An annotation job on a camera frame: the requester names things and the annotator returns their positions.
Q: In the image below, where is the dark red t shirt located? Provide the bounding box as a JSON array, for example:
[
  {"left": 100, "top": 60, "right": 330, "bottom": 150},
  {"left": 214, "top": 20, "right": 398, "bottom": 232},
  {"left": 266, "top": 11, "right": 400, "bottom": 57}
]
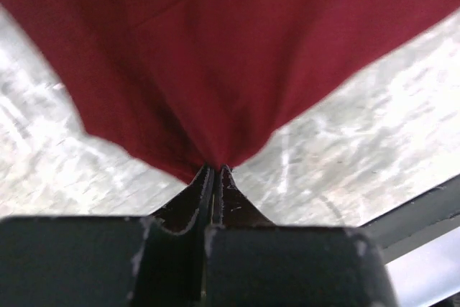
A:
[{"left": 1, "top": 0, "right": 459, "bottom": 182}]

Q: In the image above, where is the black base beam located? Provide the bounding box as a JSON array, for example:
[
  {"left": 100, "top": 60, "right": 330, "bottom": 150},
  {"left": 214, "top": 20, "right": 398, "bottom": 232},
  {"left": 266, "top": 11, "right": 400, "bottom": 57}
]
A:
[{"left": 361, "top": 176, "right": 459, "bottom": 263}]

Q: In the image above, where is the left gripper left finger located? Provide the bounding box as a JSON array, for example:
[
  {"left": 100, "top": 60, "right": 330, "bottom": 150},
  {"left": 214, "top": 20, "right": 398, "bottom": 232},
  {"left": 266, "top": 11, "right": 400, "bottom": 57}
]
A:
[{"left": 1, "top": 166, "right": 214, "bottom": 306}]

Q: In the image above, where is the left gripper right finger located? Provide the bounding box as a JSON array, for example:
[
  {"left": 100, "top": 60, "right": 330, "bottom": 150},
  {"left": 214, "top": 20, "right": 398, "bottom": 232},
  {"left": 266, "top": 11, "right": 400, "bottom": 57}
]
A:
[{"left": 205, "top": 167, "right": 397, "bottom": 306}]

